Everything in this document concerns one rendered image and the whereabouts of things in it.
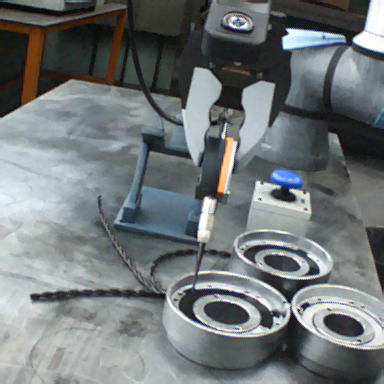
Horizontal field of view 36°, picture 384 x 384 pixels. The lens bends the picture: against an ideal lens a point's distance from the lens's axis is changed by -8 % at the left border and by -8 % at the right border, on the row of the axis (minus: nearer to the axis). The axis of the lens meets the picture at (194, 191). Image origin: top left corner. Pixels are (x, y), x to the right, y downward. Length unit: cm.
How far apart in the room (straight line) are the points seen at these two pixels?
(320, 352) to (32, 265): 28
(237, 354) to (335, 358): 8
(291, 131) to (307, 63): 12
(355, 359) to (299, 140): 58
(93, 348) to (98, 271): 13
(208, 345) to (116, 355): 7
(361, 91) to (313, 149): 15
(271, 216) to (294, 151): 30
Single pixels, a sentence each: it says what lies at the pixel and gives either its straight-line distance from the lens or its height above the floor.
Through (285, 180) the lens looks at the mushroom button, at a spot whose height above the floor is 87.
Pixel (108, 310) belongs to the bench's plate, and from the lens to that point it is 55.
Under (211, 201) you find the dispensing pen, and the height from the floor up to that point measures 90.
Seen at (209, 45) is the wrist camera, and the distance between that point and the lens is 45.
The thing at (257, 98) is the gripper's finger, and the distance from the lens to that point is 53.
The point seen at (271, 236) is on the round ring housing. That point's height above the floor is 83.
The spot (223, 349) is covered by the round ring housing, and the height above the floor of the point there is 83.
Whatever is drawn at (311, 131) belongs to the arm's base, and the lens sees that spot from 103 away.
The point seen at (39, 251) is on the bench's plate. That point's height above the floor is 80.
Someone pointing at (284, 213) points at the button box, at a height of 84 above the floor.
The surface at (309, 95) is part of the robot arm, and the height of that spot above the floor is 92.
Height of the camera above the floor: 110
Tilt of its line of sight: 21 degrees down
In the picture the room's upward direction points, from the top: 11 degrees clockwise
